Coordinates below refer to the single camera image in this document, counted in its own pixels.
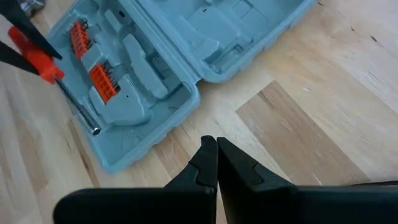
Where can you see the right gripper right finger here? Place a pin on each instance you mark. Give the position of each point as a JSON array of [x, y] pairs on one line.
[[264, 202]]

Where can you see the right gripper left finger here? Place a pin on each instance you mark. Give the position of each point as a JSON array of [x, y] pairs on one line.
[[192, 202]]

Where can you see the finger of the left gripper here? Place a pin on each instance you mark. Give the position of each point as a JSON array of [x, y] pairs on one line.
[[15, 59], [25, 21]]

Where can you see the red screwdriver bit holder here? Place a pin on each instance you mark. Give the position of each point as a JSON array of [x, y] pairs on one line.
[[102, 82], [79, 39]]

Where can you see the grey plastic tool case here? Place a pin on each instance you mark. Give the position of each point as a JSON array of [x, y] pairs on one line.
[[140, 71]]

